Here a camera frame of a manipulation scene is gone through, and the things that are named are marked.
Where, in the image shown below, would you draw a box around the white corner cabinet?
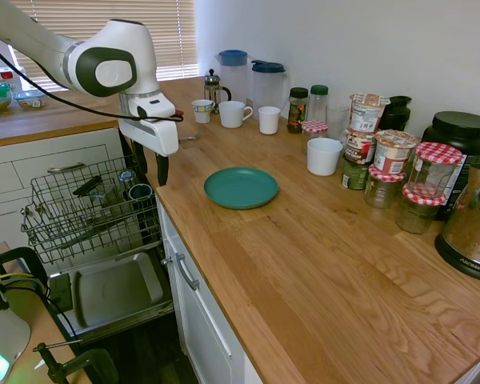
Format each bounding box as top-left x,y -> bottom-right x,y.
0,126 -> 125,257

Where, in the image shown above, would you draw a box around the metal cabinet handle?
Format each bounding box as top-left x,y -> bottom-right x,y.
47,162 -> 88,174

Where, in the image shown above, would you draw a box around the clear pitcher light blue lid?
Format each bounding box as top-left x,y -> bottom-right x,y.
214,49 -> 250,106

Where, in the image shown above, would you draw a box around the green oatmeal cup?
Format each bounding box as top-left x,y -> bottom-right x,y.
341,155 -> 371,191

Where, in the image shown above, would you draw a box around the green round plate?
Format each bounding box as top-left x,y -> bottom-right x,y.
203,166 -> 280,210

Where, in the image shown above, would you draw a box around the window blinds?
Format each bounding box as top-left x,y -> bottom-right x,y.
0,0 -> 199,91

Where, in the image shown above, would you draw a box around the small container blue lid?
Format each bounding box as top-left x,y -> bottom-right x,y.
14,90 -> 47,110

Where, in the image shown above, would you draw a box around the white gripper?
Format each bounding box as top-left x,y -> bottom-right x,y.
118,118 -> 181,187

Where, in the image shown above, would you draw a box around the steel electric kettle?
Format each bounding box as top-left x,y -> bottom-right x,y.
434,159 -> 480,285

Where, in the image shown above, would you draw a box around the black plastic tub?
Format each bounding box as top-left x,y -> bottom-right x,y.
422,110 -> 480,222

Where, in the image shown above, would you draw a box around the clear glass tumbler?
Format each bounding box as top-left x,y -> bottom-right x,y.
118,170 -> 139,189

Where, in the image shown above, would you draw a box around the brown red oatmeal cup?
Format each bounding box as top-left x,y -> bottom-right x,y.
345,128 -> 379,166

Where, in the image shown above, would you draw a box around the white oatmeal cup foil lid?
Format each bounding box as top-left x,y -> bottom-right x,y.
350,93 -> 391,133

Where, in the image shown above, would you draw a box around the dark blue mug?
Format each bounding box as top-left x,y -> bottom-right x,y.
127,182 -> 153,201

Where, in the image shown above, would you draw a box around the black bottle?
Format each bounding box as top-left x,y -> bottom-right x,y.
378,94 -> 413,133

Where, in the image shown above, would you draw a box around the white mug with handle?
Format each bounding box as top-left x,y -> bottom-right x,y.
218,100 -> 254,129

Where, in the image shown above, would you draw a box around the white wide cup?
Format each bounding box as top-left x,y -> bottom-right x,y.
306,138 -> 344,176

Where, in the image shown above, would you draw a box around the metal drawer handle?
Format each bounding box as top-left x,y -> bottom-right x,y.
174,252 -> 201,291

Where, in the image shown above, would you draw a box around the glass jar red checked lid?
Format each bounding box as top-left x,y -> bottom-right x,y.
394,186 -> 446,235
406,142 -> 464,199
363,163 -> 407,210
302,119 -> 329,155

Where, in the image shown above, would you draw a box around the steel dishwasher door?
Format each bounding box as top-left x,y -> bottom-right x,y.
47,243 -> 175,343

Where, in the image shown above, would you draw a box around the glass French press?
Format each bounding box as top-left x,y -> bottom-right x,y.
203,68 -> 233,115

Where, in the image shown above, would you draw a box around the white narrow cup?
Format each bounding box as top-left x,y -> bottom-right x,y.
258,106 -> 282,136

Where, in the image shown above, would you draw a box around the spice jar green lid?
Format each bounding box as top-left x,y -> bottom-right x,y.
308,84 -> 330,123

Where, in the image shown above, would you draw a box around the clear glass jar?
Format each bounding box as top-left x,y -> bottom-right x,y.
90,184 -> 123,209

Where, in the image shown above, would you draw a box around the clear pitcher dark blue lid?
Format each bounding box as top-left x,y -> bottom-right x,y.
250,59 -> 291,117

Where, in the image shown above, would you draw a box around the red white oatmeal cup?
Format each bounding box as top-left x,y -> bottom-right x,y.
374,130 -> 420,176

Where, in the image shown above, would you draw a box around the clear drinking glass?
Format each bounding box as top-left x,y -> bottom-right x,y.
326,103 -> 351,142

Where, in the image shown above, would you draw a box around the white cabinet with drawer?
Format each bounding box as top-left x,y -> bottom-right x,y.
155,195 -> 265,384

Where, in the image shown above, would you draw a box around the wire dishwasher rack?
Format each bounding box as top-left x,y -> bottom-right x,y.
20,158 -> 163,265

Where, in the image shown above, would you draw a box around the black table clamp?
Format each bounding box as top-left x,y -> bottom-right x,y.
33,339 -> 120,384
0,234 -> 50,306

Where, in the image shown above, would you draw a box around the white patterned cup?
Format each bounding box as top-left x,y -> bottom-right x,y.
190,98 -> 216,124

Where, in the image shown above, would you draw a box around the spice jar dark lid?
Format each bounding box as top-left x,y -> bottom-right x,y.
286,86 -> 310,134

